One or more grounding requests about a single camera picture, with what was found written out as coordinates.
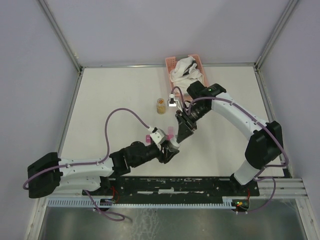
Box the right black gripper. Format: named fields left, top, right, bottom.
left=175, top=103, right=210, bottom=143

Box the pink pill organizer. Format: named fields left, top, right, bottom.
left=145, top=126, right=175, bottom=144

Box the white vitamin bottle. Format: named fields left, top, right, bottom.
left=168, top=137, right=180, bottom=152

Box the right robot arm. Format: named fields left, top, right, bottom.
left=175, top=81, right=284, bottom=196

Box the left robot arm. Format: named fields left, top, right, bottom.
left=22, top=139, right=180, bottom=199

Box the amber pill bottle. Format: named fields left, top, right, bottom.
left=156, top=98, right=166, bottom=115

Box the white cloth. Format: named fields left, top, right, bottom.
left=169, top=56, right=204, bottom=90

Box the pink plastic basket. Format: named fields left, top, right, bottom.
left=165, top=54, right=209, bottom=96

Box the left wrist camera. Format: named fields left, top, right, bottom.
left=150, top=127, right=167, bottom=145

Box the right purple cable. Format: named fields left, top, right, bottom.
left=171, top=86, right=288, bottom=215

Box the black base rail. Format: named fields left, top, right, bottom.
left=91, top=176, right=260, bottom=205

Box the white cable duct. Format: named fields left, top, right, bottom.
left=47, top=197, right=238, bottom=208

